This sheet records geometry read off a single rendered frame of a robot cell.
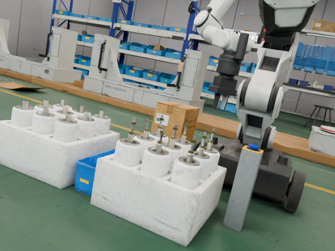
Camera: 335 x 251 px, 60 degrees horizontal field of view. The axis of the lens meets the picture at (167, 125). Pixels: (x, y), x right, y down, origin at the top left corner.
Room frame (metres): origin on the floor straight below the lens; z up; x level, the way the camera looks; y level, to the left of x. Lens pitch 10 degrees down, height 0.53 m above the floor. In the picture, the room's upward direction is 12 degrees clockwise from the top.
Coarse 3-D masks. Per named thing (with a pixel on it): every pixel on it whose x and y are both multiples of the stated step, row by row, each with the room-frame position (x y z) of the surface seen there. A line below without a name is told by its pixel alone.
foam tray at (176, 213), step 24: (96, 168) 1.00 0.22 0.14; (120, 168) 0.96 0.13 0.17; (96, 192) 0.99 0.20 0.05; (120, 192) 0.95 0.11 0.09; (144, 192) 0.92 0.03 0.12; (168, 192) 0.88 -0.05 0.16; (192, 192) 0.86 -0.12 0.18; (216, 192) 1.11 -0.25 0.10; (120, 216) 0.95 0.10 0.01; (144, 216) 0.91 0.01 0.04; (168, 216) 0.88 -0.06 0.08; (192, 216) 0.85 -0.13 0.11
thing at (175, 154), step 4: (164, 148) 1.07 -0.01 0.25; (168, 148) 1.06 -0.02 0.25; (172, 152) 1.06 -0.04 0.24; (176, 152) 1.06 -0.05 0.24; (180, 152) 1.07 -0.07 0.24; (172, 156) 1.06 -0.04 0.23; (176, 156) 1.06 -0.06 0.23; (180, 156) 1.08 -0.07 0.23; (172, 160) 1.06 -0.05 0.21; (172, 164) 1.06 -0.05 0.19; (168, 168) 1.06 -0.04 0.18; (172, 168) 1.06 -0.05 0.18
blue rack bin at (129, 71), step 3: (132, 66) 6.81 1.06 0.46; (126, 69) 6.55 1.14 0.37; (129, 69) 6.51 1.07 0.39; (132, 69) 6.82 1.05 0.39; (144, 69) 6.59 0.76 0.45; (147, 69) 6.71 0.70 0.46; (126, 72) 6.55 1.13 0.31; (129, 72) 6.52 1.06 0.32; (132, 72) 6.49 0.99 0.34; (135, 72) 6.46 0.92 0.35; (138, 72) 6.43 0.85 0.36; (141, 72) 6.51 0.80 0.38; (129, 75) 6.53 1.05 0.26; (132, 75) 6.49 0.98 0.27; (135, 75) 6.46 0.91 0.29; (138, 75) 6.43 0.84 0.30; (141, 75) 6.54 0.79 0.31
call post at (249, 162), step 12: (240, 156) 1.04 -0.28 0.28; (252, 156) 1.02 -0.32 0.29; (240, 168) 1.04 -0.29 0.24; (252, 168) 1.02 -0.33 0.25; (240, 180) 1.03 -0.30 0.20; (252, 180) 1.02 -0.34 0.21; (240, 192) 1.03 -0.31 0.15; (228, 204) 1.04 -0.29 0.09; (240, 204) 1.02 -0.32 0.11; (228, 216) 1.04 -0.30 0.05; (240, 216) 1.02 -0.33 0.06; (240, 228) 1.01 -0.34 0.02
